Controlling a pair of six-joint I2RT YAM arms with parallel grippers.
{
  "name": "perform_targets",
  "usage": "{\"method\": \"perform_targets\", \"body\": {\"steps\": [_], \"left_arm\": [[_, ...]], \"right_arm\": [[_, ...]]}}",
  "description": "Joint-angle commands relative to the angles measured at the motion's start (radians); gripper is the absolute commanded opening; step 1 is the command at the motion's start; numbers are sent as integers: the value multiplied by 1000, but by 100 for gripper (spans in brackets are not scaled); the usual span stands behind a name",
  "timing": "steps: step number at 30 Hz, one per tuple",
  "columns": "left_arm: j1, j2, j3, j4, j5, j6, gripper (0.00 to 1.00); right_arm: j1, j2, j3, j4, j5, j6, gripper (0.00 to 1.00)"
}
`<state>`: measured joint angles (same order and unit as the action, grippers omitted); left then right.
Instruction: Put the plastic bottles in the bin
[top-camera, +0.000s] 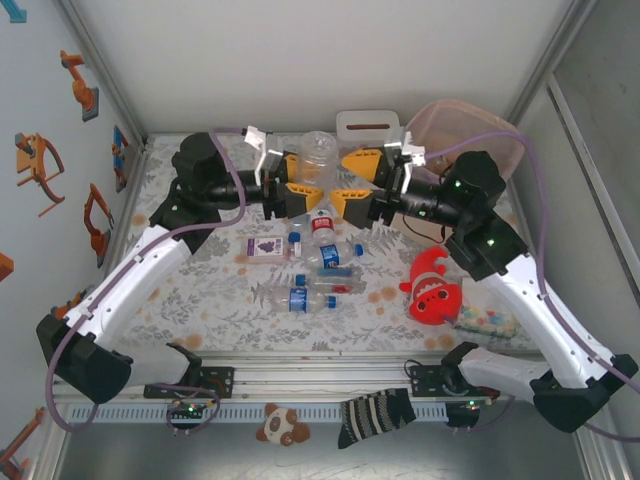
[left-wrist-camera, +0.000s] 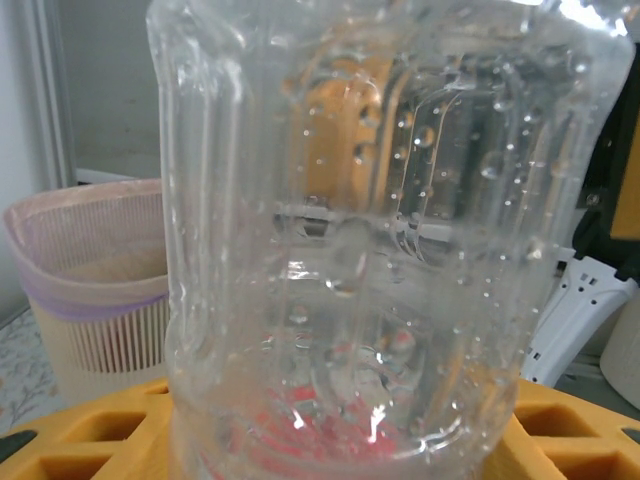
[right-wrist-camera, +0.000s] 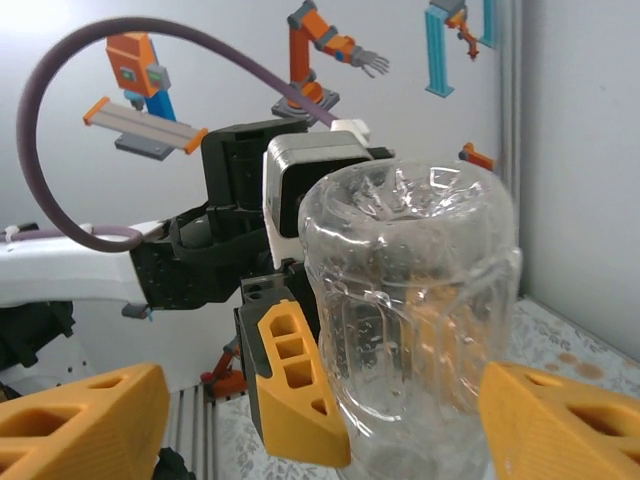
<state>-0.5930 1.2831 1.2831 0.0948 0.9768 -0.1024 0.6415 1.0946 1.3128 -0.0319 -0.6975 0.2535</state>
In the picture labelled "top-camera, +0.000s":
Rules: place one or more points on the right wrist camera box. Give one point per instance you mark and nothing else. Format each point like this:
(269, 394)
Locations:
(410, 150)

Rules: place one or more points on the clear bag colourful pieces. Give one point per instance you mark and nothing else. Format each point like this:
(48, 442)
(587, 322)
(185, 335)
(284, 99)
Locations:
(480, 322)

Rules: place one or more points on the black white striped sock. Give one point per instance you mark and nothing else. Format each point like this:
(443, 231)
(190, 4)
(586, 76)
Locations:
(370, 415)

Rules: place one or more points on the brown white panda plush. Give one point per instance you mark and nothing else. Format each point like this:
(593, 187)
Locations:
(280, 425)

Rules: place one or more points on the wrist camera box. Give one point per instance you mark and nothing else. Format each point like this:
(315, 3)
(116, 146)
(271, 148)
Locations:
(270, 162)
(410, 150)

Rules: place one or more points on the purple grape label bottle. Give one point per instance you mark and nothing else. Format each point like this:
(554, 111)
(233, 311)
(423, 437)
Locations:
(267, 248)

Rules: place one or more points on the white tissue box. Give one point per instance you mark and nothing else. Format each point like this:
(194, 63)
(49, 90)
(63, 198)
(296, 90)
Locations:
(367, 120)

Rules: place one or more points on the aluminium front rail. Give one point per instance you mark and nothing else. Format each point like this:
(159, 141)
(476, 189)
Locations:
(320, 380)

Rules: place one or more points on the pink waste basket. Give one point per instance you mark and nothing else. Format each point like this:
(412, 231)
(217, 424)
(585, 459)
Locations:
(480, 117)

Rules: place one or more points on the blue label bottle blue cap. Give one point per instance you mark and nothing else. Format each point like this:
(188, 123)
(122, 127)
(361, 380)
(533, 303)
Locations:
(298, 299)

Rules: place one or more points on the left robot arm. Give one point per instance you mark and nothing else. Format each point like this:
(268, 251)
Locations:
(125, 280)

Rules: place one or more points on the red plush fish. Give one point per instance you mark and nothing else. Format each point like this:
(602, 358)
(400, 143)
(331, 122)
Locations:
(432, 300)

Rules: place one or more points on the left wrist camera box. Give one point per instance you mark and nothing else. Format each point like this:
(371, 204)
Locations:
(270, 162)

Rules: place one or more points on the left aluminium frame post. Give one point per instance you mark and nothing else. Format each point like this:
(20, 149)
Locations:
(100, 65)

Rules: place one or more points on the crushed clear bottle blue cap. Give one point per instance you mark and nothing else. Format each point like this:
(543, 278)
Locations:
(335, 282)

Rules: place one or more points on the aluminium frame post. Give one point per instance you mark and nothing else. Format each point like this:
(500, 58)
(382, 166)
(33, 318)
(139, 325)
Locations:
(555, 55)
(100, 65)

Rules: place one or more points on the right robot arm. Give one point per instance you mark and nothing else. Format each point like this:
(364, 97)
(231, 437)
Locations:
(550, 320)

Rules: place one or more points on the large crushed clear bottle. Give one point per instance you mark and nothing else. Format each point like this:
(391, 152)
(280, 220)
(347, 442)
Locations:
(317, 160)

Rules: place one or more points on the right aluminium frame post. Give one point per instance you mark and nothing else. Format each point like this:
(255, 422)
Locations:
(555, 55)

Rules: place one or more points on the clear bottle dark blue label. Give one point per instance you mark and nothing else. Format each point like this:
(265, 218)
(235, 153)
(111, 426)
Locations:
(330, 256)

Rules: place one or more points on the clear bottle red label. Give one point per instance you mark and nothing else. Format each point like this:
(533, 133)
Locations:
(322, 227)

